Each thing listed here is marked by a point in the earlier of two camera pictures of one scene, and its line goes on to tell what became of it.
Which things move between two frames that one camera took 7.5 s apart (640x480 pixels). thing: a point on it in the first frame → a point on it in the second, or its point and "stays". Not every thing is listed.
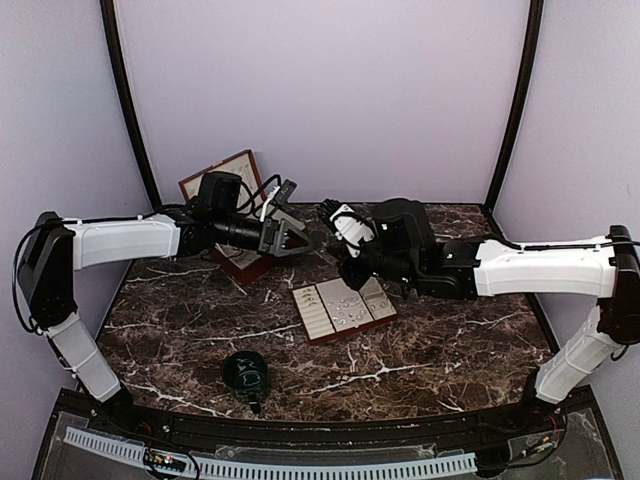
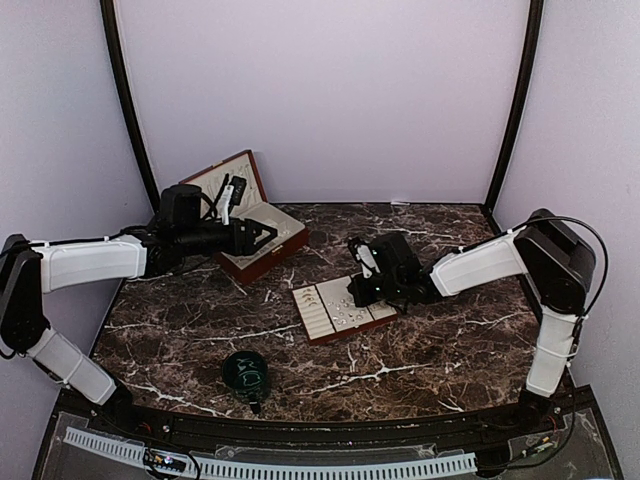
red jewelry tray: x=334 y=309 stays
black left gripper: x=273 y=237 → x=245 y=244
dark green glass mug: x=246 y=373 stays
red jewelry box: x=244 y=267 stays
